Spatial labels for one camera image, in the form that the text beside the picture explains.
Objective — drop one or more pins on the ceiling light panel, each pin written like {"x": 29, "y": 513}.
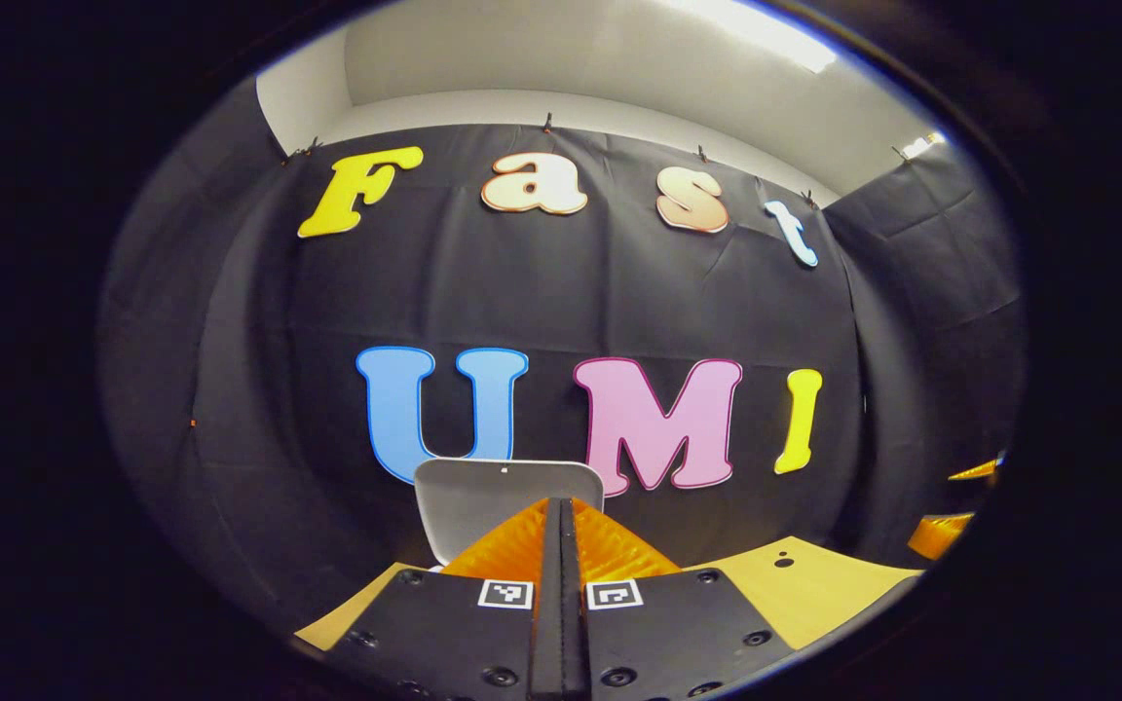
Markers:
{"x": 766, "y": 29}

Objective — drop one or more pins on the grey desktop garbage bin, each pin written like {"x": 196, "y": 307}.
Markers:
{"x": 493, "y": 501}

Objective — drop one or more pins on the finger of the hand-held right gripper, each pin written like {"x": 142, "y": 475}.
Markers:
{"x": 978, "y": 471}
{"x": 939, "y": 535}

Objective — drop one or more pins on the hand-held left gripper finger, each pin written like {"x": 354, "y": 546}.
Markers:
{"x": 551, "y": 623}
{"x": 573, "y": 623}

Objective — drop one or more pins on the black backdrop cloth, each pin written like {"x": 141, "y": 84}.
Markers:
{"x": 542, "y": 292}

